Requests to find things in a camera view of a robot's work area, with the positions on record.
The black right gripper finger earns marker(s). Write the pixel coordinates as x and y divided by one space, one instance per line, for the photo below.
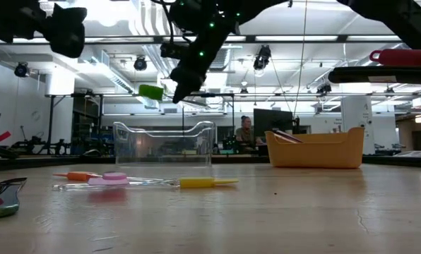
187 79

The iridescent purple spoon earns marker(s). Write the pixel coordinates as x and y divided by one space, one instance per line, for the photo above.
281 138

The iridescent purple cutlery piece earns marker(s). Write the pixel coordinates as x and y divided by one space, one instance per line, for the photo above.
291 137

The metal spoon green inside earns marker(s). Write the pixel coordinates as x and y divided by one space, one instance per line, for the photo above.
4 204

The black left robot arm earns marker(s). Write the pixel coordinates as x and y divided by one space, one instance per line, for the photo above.
12 17

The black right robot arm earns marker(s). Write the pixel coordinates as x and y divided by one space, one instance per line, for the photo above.
401 17

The black ceiling spotlight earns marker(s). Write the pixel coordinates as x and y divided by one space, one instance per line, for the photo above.
261 58
140 64
21 70
324 89

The person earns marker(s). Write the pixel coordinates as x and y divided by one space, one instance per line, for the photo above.
246 132

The clear plastic bin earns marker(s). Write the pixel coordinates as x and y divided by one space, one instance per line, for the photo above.
133 148

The black computer monitor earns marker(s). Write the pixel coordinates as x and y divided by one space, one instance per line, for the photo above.
272 121

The yellow plastic bin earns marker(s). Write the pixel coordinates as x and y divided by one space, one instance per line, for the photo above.
320 148

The white square pillar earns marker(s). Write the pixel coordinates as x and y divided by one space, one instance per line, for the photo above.
355 116

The grey flat tray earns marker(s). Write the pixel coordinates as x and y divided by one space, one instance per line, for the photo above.
417 154

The black background rack frame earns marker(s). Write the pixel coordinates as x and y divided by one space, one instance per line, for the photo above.
207 95

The black overhead frame bar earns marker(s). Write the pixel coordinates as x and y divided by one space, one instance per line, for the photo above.
342 39

